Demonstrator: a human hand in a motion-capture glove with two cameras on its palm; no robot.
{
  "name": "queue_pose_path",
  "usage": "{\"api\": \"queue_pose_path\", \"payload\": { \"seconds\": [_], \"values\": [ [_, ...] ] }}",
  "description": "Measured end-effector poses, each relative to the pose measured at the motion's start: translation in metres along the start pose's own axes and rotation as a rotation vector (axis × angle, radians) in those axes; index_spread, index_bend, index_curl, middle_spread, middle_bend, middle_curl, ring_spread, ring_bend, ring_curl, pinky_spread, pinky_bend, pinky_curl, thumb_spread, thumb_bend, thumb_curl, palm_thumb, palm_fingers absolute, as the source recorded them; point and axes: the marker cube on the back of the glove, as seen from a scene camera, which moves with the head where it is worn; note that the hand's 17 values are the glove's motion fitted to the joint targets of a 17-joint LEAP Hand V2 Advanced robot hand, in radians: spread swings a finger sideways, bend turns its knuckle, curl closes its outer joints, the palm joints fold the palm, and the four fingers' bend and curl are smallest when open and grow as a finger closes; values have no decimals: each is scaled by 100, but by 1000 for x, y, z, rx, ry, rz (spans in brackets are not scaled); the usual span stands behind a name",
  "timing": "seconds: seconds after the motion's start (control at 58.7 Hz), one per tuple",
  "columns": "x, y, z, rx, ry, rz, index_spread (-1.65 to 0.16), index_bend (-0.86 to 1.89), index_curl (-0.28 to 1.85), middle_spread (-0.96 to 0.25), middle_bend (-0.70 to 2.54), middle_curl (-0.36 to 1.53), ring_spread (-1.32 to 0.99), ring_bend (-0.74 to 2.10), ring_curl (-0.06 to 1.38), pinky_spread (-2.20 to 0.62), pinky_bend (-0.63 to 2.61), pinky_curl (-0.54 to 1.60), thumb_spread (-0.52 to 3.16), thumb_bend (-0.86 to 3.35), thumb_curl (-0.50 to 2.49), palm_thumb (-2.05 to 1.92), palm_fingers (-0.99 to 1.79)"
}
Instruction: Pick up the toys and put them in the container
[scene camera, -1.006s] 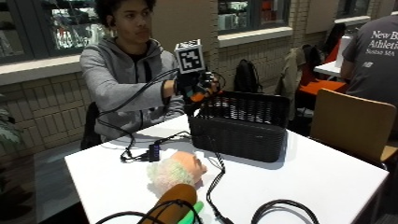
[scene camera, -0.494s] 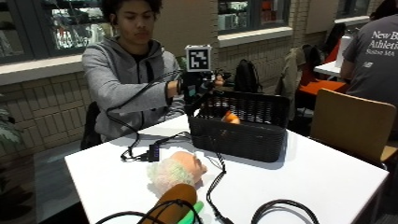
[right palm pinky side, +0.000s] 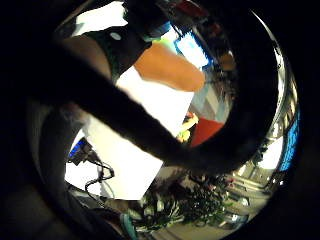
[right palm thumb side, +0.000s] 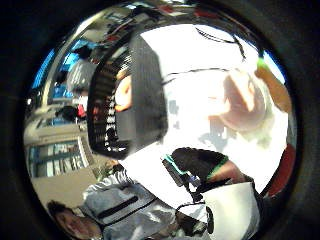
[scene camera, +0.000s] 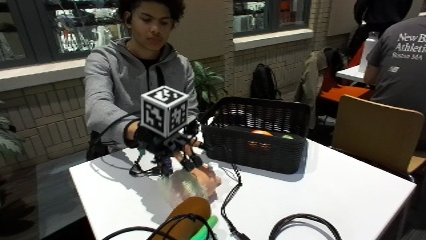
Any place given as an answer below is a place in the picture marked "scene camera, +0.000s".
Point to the clear plastic bottle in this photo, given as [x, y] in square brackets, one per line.
[181, 186]

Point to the black woven plastic basket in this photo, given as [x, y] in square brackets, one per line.
[255, 146]

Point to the white cube with black markers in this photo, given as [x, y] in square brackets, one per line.
[163, 110]

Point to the bright green toy piece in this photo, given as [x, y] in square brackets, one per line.
[205, 230]

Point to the green potted plant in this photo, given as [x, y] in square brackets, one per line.
[207, 83]

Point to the black backpack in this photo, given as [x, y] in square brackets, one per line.
[264, 81]

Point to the the person in grey hoodie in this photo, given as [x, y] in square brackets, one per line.
[117, 76]

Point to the beige jacket on chair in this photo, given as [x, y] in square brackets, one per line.
[314, 80]

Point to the orange chair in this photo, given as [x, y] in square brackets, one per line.
[344, 90]

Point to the grey-green leafy plant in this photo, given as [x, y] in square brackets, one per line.
[8, 140]

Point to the wooden chair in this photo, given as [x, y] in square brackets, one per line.
[377, 131]

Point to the white table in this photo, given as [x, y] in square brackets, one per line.
[352, 74]

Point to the dark framed window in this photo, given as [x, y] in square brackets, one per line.
[58, 30]
[271, 15]

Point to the white bottle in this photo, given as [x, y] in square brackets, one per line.
[368, 50]

